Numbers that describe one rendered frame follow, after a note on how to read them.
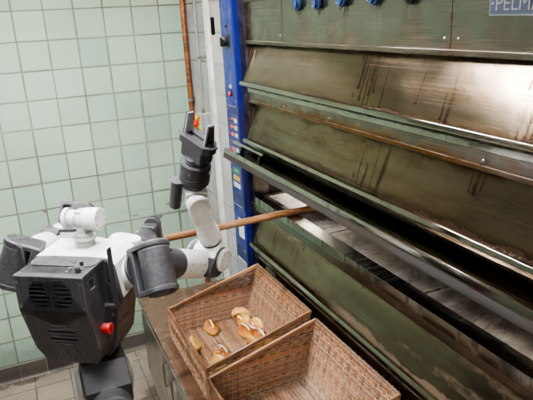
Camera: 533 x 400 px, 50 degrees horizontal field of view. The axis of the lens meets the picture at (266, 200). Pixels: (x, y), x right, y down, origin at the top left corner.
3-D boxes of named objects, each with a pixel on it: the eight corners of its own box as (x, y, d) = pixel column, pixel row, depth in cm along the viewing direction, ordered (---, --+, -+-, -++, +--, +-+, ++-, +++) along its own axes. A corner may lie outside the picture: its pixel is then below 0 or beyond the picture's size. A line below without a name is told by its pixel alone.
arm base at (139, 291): (189, 290, 163) (169, 290, 152) (151, 301, 166) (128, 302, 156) (178, 239, 166) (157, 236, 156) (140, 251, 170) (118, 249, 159)
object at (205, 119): (208, 128, 325) (206, 110, 322) (213, 131, 316) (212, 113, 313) (195, 130, 322) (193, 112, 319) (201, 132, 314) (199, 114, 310)
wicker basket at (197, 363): (261, 311, 290) (258, 261, 281) (316, 368, 241) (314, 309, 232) (168, 336, 271) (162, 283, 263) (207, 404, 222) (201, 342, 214)
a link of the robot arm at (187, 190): (214, 179, 162) (211, 210, 169) (202, 158, 169) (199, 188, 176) (176, 185, 157) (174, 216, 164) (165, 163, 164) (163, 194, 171)
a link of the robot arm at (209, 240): (220, 212, 175) (234, 250, 189) (193, 204, 180) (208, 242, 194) (202, 238, 170) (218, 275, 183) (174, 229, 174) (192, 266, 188)
